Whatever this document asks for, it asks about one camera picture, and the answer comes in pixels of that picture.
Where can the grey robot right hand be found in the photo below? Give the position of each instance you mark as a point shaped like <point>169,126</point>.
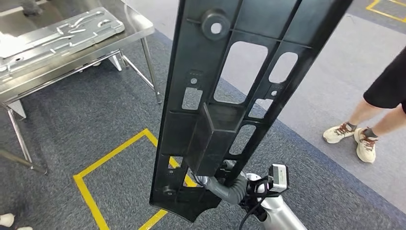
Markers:
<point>222,192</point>

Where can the black plastic bracket panel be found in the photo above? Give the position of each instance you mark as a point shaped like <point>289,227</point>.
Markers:
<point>196,47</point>

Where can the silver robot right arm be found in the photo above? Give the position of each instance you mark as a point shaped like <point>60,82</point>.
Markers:
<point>279,216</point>

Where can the stainless steel workbench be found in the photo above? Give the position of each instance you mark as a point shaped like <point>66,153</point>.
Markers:
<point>79,60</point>

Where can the grey stamped metal panel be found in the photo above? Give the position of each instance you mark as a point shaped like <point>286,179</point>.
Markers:
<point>57,38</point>

